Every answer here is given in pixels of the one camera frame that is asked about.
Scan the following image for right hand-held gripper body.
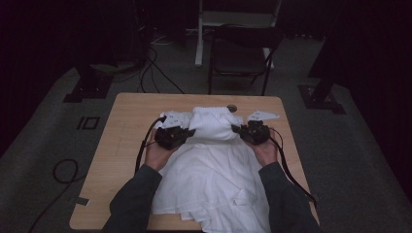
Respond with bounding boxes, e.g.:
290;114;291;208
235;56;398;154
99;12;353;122
240;110;281;147

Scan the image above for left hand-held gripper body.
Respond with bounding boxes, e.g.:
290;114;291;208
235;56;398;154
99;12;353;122
154;110;193;151

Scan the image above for white gathered garment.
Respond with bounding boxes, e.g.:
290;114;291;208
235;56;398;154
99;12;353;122
151;106;272;233

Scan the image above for person's right hand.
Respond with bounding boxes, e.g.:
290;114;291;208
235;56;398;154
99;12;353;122
245;137;279;168

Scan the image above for person's left hand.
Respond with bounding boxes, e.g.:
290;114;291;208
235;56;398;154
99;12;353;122
144;138;182;172

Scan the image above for dark stand with square base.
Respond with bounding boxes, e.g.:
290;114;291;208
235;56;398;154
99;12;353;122
62;61;115;104
296;30;347;116

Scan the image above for black folding chair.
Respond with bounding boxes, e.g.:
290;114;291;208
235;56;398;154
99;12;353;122
207;23;285;97

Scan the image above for left hand-held gripper black cable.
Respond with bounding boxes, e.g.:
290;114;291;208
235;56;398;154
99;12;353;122
133;116;167;176

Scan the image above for hand-held gripper black cable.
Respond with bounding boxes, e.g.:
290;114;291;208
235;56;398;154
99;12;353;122
133;116;167;176
267;126;319;209

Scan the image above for right hand-held gripper black cable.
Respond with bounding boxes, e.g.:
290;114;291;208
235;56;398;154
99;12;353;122
267;126;319;209

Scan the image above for black floor cables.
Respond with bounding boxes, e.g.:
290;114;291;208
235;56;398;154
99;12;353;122
111;45;187;95

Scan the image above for white desk frame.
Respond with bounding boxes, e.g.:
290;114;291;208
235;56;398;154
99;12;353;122
193;0;284;71

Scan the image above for black looped floor cable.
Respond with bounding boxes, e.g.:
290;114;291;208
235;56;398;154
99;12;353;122
26;157;87;233

